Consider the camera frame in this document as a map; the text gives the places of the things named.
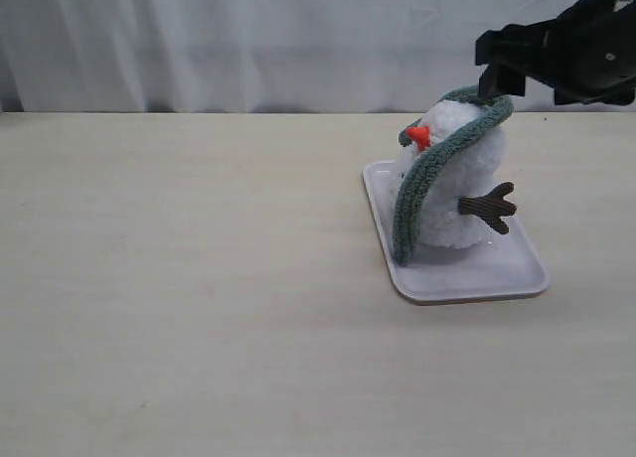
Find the white curtain backdrop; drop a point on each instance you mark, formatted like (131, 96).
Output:
(245, 56)

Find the white rectangular plastic tray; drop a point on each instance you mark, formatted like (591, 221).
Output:
(500, 267)

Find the white plush snowman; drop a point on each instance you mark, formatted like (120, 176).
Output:
(463, 201)

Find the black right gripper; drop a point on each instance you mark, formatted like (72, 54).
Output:
(592, 54)

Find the green knitted scarf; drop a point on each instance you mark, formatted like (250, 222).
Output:
(417, 182)

